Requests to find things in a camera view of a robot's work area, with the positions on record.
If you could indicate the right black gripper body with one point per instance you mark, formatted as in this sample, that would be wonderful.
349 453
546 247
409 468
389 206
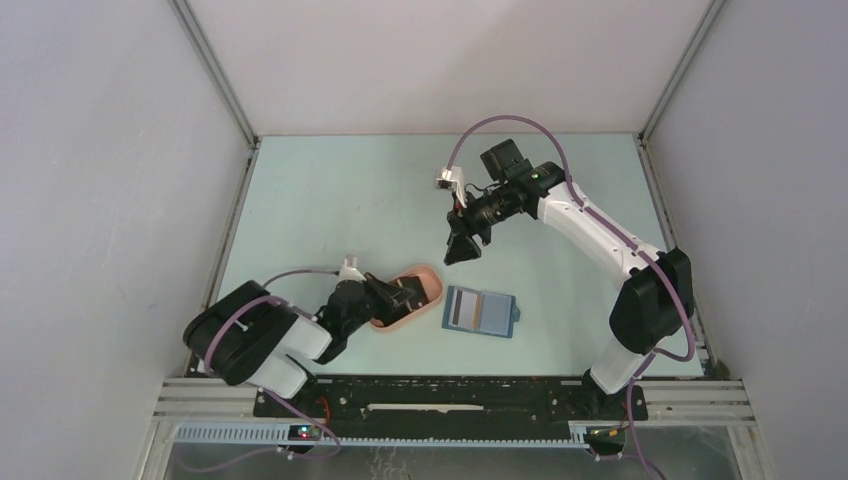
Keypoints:
482 214

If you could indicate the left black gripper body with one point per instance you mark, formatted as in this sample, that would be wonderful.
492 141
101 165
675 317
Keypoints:
364 315

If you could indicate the pink oval tray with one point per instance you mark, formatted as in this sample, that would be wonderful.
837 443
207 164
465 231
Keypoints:
433 291

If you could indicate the gold credit card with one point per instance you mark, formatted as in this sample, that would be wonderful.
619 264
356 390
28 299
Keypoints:
477 311

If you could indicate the blue card holder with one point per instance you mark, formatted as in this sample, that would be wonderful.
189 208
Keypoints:
499 313

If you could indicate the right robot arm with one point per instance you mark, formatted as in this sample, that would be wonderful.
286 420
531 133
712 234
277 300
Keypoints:
655 298

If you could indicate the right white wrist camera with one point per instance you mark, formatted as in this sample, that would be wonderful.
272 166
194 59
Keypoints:
452 179

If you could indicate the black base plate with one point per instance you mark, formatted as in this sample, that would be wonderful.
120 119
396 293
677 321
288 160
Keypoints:
463 408

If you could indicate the aluminium frame rail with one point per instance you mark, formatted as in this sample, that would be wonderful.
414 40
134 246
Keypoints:
208 411

